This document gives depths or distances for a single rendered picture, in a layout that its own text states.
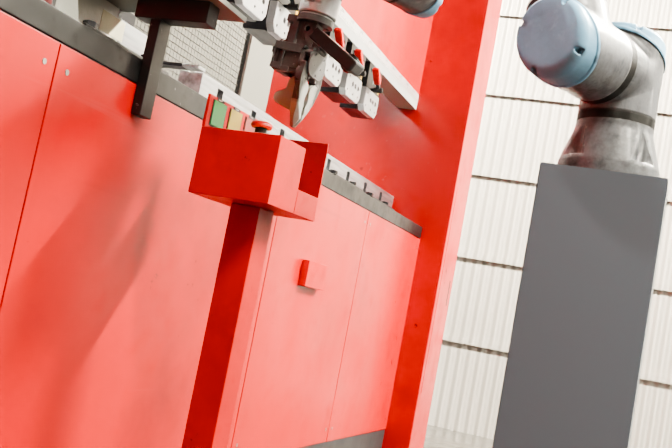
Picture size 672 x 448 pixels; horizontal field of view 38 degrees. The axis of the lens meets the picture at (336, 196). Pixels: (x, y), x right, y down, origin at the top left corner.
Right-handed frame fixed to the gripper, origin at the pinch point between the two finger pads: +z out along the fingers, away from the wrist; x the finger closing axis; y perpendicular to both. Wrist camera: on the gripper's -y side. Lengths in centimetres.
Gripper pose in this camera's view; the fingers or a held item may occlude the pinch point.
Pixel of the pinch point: (297, 121)
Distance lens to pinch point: 183.1
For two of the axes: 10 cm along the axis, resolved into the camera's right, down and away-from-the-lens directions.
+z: -2.7, 9.6, -0.8
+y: -8.9, -2.1, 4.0
